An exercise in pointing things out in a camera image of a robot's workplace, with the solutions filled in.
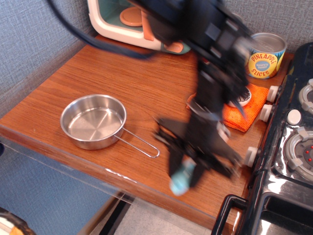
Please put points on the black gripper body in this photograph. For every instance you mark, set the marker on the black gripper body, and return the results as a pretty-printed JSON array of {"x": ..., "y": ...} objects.
[{"x": 199, "y": 139}]

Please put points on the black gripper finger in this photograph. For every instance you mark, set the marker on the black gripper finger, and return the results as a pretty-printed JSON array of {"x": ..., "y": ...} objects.
[
  {"x": 174, "y": 161},
  {"x": 196, "y": 174}
]

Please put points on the white spatula with teal handle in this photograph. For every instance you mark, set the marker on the white spatula with teal handle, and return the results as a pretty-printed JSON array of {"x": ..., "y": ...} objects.
[{"x": 181, "y": 179}]

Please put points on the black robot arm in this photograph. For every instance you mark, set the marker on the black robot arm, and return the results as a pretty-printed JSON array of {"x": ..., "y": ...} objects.
[{"x": 221, "y": 43}]

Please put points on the orange folded cloth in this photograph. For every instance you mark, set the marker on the orange folded cloth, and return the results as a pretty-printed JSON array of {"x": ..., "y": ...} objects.
[{"x": 239, "y": 118}]

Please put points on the white stove knob lower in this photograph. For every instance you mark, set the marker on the white stove knob lower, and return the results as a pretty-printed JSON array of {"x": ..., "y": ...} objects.
[{"x": 250, "y": 156}]

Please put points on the white stove knob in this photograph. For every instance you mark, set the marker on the white stove knob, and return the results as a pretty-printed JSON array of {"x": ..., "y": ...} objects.
[
  {"x": 250, "y": 156},
  {"x": 272, "y": 93},
  {"x": 265, "y": 112}
]

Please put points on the white stove knob middle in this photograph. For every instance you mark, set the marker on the white stove knob middle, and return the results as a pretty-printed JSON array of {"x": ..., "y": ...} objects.
[{"x": 265, "y": 112}]

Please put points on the white stove knob upper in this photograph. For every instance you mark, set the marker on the white stove knob upper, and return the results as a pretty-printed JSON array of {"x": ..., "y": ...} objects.
[{"x": 272, "y": 93}]

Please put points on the black toy stove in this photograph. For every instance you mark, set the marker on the black toy stove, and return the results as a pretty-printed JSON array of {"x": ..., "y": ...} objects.
[{"x": 280, "y": 190}]

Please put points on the pineapple slices can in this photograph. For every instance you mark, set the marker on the pineapple slices can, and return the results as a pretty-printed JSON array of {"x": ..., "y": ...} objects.
[{"x": 266, "y": 55}]

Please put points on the orange microwave turntable plate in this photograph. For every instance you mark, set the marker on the orange microwave turntable plate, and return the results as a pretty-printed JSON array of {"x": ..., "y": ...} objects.
[{"x": 131, "y": 17}]

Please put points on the toy microwave oven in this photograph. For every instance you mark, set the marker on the toy microwave oven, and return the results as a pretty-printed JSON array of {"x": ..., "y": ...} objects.
[{"x": 104, "y": 17}]

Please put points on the silver pot with wire handle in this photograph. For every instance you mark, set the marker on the silver pot with wire handle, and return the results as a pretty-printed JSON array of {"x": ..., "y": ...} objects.
[{"x": 97, "y": 121}]

